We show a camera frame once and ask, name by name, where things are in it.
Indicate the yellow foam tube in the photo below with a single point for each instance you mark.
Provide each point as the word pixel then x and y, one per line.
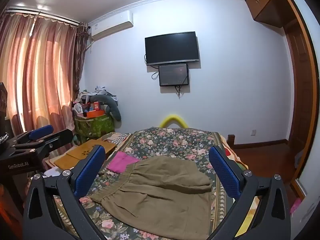
pixel 172 117

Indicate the black wall television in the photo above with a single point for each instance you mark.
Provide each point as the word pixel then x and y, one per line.
pixel 172 47

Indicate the colourful fleece blanket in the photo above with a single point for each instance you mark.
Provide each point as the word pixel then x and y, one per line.
pixel 231 152

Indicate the pink striped curtain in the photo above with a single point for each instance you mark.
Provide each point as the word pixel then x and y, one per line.
pixel 42 80

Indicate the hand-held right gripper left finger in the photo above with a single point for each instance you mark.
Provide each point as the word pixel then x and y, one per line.
pixel 91 170

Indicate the white air conditioner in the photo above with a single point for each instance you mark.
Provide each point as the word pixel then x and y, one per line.
pixel 110 26

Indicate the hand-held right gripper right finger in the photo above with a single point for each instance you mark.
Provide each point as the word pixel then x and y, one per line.
pixel 225 172

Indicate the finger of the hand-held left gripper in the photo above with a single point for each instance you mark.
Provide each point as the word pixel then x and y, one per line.
pixel 41 131
pixel 58 137

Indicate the pink cloth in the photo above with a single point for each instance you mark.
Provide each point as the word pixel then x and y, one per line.
pixel 120 162

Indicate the pile of clothes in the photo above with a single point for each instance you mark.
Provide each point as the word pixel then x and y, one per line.
pixel 97 91

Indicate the small black wall monitor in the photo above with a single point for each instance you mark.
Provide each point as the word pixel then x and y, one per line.
pixel 173 75

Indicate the wooden bed post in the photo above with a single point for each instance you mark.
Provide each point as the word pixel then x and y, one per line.
pixel 231 140

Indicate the olive green pants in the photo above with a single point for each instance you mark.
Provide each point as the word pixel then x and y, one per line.
pixel 155 192

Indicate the wooden lap desk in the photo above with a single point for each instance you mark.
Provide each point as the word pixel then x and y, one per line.
pixel 75 152

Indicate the pink perforated slipper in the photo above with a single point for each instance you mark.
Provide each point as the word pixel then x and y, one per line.
pixel 296 205

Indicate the brown patterned curtain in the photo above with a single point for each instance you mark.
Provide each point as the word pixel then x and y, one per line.
pixel 81 55

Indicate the dark floral bedspread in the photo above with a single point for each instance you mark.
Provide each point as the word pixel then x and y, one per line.
pixel 175 142

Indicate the orange box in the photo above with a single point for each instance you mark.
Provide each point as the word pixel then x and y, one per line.
pixel 93 114

